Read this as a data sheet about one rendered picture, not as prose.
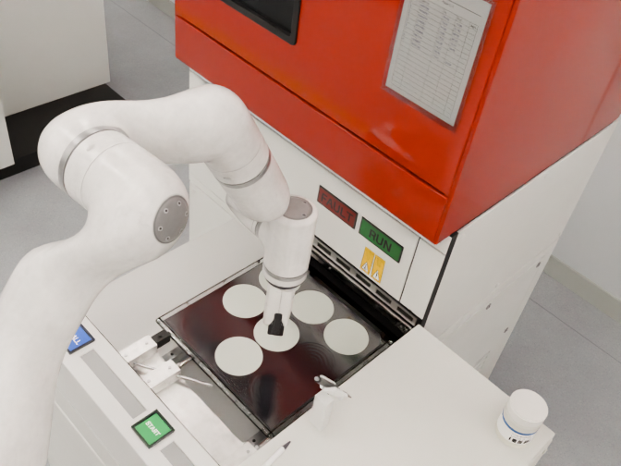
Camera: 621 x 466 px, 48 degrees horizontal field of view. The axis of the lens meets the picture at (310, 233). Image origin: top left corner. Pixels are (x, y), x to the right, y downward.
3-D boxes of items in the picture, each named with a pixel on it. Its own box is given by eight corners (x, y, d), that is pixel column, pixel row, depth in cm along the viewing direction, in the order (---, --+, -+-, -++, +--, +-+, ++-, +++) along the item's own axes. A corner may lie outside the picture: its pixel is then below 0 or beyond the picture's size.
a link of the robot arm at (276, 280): (266, 240, 131) (264, 252, 133) (261, 275, 125) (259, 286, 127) (310, 247, 132) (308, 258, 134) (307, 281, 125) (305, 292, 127)
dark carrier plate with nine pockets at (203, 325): (281, 253, 171) (282, 251, 170) (385, 341, 155) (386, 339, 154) (164, 322, 151) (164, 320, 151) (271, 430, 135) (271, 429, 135)
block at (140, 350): (148, 342, 149) (148, 334, 147) (157, 352, 147) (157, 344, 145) (115, 361, 144) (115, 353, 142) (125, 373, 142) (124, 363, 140)
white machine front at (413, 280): (195, 176, 200) (197, 50, 172) (412, 358, 162) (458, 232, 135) (187, 180, 198) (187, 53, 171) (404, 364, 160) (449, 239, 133)
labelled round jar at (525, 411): (507, 410, 137) (523, 381, 131) (538, 434, 134) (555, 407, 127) (487, 430, 133) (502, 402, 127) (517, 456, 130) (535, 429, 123)
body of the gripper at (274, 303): (267, 248, 133) (262, 288, 141) (261, 287, 126) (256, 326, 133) (307, 253, 133) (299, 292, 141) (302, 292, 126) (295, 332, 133)
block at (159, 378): (171, 366, 145) (170, 358, 143) (180, 377, 143) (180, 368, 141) (138, 387, 140) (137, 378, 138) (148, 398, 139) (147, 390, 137)
